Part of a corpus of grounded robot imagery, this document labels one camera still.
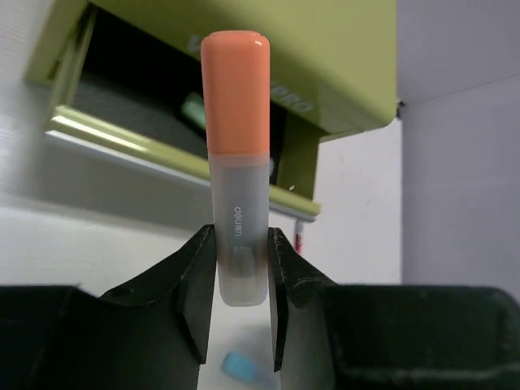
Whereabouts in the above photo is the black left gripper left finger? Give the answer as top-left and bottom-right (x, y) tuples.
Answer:
(1, 225), (215, 389)

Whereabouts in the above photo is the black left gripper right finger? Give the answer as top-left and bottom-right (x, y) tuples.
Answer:
(268, 228), (519, 389)

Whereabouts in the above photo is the blue highlighter marker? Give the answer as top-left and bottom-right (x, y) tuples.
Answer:
(221, 352), (280, 390)

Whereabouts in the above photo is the red refill pen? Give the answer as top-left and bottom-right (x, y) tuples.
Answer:
(293, 219), (305, 254)

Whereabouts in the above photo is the green highlighter marker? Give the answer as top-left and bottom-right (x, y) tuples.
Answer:
(180, 93), (206, 132)

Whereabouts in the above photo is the green metal drawer toolbox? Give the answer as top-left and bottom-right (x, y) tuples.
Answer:
(25, 1), (397, 221)

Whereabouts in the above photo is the orange highlighter marker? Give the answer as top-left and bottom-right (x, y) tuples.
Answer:
(201, 30), (271, 306)

